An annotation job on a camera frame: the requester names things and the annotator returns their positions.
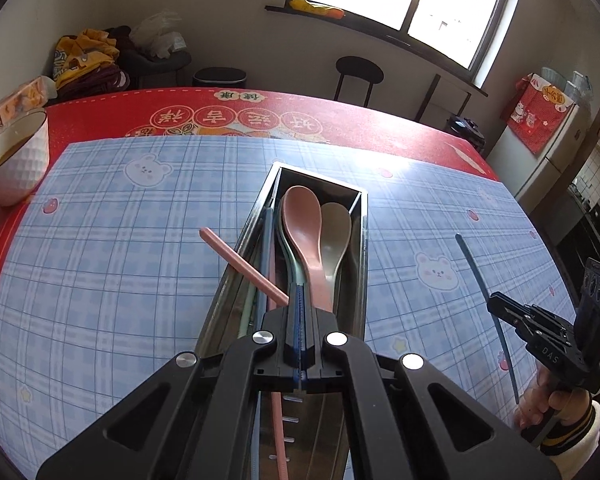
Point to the yellow orange cloth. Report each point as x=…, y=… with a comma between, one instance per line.
x=310, y=7

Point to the dark maroon clothes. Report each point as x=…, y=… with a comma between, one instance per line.
x=100, y=82

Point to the patterned cardboard box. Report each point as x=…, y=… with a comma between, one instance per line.
x=15, y=105

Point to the pink spoon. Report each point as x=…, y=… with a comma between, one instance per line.
x=302, y=220

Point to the person's right hand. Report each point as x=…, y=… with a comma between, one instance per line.
x=535, y=402

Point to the blue chopstick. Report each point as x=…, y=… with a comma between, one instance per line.
x=267, y=245
x=472, y=267

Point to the red printed table mat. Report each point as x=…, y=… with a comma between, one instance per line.
x=330, y=115

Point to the blue plaid table mat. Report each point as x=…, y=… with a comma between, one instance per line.
x=105, y=260

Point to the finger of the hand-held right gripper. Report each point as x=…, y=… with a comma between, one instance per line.
x=517, y=312
x=519, y=332

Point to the black trash bin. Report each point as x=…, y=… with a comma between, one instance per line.
x=220, y=77

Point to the green spoon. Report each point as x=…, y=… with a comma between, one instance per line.
x=292, y=260

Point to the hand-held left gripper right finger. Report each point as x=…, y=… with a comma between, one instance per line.
x=320, y=345

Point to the kitchen counter cabinet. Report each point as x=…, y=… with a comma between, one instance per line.
x=590, y=230

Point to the metal utensil tray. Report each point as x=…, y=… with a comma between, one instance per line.
x=320, y=185

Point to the white textured bowl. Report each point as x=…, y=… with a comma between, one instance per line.
x=20, y=170

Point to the beige spoon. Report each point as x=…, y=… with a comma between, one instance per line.
x=336, y=230

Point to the black round stool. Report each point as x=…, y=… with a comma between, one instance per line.
x=358, y=67

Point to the dark wooden rack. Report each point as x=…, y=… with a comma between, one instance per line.
x=432, y=92

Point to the yellow clothes pile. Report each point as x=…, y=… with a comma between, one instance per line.
x=85, y=50

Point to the red printed cloth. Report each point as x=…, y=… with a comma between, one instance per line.
x=535, y=115

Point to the black pressure cooker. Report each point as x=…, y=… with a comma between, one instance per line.
x=462, y=127

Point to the white plastic bag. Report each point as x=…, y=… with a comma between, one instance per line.
x=155, y=27

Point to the white refrigerator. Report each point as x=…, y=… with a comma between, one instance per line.
x=555, y=160

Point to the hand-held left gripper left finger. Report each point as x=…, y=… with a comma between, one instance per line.
x=280, y=345

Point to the person's right forearm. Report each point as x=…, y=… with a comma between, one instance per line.
x=575, y=440

